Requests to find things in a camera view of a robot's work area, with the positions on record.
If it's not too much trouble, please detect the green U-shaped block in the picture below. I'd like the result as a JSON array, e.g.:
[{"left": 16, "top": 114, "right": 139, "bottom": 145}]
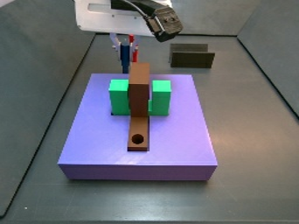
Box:
[{"left": 108, "top": 80, "right": 172, "bottom": 116}]

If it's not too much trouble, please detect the purple base board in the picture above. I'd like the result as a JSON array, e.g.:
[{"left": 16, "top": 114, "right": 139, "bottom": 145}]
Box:
[{"left": 58, "top": 73, "right": 217, "bottom": 180}]

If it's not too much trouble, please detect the brown L-shaped block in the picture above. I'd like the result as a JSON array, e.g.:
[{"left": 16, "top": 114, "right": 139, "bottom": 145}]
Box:
[{"left": 127, "top": 63, "right": 149, "bottom": 151}]

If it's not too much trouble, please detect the blue cylinder peg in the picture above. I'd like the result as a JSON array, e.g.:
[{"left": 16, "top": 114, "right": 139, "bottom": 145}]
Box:
[{"left": 120, "top": 44, "right": 129, "bottom": 74}]

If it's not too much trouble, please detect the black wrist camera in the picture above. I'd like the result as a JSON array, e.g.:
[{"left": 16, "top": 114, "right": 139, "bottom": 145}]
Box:
[{"left": 109, "top": 0, "right": 183, "bottom": 42}]

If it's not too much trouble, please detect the red cylinder peg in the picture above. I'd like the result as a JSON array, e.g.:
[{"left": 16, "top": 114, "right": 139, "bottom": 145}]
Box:
[{"left": 128, "top": 34, "right": 137, "bottom": 62}]

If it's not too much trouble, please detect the black angled bracket holder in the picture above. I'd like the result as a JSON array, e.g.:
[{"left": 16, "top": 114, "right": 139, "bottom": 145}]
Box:
[{"left": 169, "top": 44, "right": 215, "bottom": 68}]

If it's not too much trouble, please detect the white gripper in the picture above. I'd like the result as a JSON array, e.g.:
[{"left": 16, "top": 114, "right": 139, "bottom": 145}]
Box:
[{"left": 74, "top": 0, "right": 172, "bottom": 60}]

